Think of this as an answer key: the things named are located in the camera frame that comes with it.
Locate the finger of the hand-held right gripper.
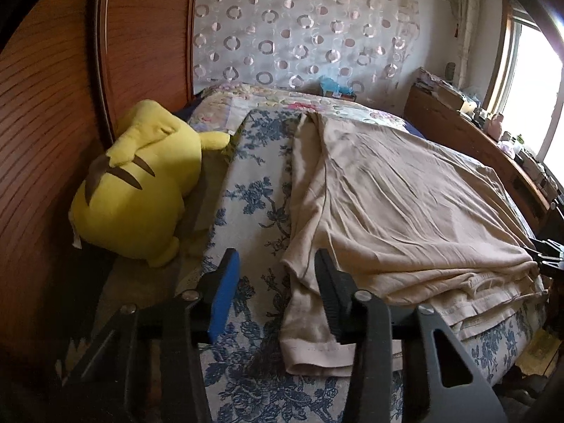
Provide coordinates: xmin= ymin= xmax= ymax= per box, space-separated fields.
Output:
xmin=526 ymin=238 xmax=564 ymax=269

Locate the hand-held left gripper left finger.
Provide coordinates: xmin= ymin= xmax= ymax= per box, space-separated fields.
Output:
xmin=57 ymin=248 xmax=242 ymax=423

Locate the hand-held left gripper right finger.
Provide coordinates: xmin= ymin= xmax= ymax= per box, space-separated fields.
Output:
xmin=314 ymin=249 xmax=509 ymax=423

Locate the beige printed t-shirt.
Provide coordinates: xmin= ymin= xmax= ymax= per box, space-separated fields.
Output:
xmin=280 ymin=112 xmax=549 ymax=377

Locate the blue floral bed sheet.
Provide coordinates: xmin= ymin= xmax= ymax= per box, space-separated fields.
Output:
xmin=174 ymin=108 xmax=547 ymax=423

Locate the clutter of small shelf things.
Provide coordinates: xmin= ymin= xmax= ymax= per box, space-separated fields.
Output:
xmin=467 ymin=97 xmax=564 ymax=203

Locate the yellow plush toy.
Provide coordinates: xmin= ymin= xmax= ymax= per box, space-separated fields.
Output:
xmin=68 ymin=99 xmax=232 ymax=269

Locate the wooden headboard shelf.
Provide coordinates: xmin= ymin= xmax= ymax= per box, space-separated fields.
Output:
xmin=403 ymin=85 xmax=560 ymax=234

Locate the bright window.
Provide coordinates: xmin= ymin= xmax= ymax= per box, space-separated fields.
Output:
xmin=485 ymin=0 xmax=564 ymax=177

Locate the dark blue cloth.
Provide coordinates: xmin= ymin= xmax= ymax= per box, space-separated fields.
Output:
xmin=404 ymin=117 xmax=430 ymax=141

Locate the stack of books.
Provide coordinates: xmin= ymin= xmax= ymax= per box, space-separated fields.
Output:
xmin=414 ymin=67 xmax=468 ymax=107

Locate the colourful floral quilt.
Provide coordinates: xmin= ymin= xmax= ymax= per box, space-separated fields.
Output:
xmin=187 ymin=83 xmax=410 ymax=135

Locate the light blue packet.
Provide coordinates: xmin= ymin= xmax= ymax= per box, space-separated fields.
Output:
xmin=318 ymin=76 xmax=357 ymax=100

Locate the white wrapped pipe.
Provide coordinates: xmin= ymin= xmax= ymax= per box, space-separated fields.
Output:
xmin=457 ymin=0 xmax=482 ymax=91

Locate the wooden bed headboard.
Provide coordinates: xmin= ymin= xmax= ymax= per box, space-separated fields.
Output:
xmin=0 ymin=0 xmax=201 ymax=388

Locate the sheer curtain with circles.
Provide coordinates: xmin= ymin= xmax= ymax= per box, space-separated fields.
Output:
xmin=191 ymin=0 xmax=424 ymax=98

